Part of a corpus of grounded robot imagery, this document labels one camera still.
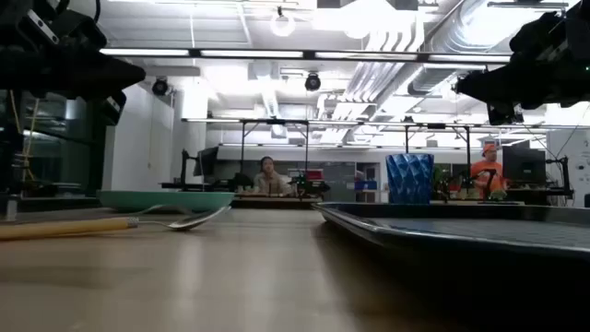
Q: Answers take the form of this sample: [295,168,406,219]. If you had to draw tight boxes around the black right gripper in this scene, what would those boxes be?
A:
[454,0,575,126]

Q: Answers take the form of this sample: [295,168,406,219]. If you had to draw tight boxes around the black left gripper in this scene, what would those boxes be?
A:
[18,0,147,125]

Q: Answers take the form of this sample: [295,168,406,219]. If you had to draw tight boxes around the blue faceted cup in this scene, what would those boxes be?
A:
[384,152,436,205]

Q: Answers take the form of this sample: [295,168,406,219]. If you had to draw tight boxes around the teal round plate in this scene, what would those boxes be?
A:
[96,189,237,214]

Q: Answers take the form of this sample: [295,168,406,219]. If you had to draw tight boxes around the iridescent blue metal fork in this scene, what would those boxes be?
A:
[120,204,197,218]

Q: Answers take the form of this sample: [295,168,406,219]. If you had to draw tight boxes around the wooden-handled metal spoon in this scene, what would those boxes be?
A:
[0,205,232,243]

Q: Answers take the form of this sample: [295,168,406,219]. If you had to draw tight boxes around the black rectangular tray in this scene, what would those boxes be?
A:
[312,201,590,262]

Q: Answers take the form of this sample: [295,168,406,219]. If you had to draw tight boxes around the black ceiling spotlight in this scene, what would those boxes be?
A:
[151,77,170,98]
[303,71,323,92]

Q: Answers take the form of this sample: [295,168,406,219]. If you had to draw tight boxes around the black monitor on stand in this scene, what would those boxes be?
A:
[178,146,220,191]
[501,146,548,186]

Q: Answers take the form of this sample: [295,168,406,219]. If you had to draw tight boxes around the person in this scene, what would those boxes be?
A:
[469,143,509,197]
[252,155,292,196]

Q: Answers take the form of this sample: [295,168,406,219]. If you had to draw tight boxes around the green plant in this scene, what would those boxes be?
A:
[431,164,452,197]

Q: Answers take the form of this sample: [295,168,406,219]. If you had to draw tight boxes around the overhead light bar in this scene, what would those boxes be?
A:
[99,47,513,65]

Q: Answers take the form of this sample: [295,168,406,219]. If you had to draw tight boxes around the red box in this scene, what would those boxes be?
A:
[288,168,325,182]

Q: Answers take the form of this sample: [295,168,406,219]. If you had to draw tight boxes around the black background rig frame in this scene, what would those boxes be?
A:
[403,122,473,185]
[238,118,312,188]

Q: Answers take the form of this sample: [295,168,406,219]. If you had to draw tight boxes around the yellow cable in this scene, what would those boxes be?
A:
[7,89,41,184]

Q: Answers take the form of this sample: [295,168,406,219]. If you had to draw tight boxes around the white post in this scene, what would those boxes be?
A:
[5,193,19,222]

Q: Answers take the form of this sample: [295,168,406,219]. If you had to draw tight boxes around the white ring light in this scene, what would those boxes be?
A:
[269,6,297,39]

